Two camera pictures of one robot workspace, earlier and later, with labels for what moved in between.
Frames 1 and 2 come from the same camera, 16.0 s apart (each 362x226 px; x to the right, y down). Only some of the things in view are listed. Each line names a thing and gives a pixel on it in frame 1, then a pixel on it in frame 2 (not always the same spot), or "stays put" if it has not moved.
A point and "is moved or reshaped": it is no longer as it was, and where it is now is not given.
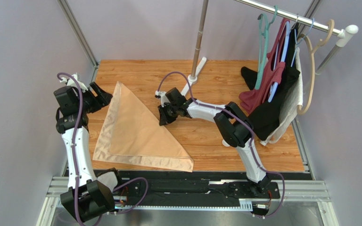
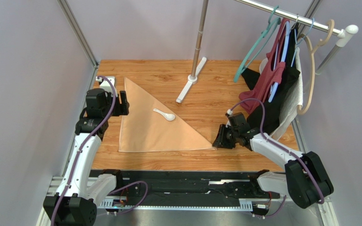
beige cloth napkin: [130, 135] is moved or reshaped
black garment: [265, 120] stays put
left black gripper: [101, 100] -> [122, 109]
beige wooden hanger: [312, 51] stays put
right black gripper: [167, 111] -> [222, 136]
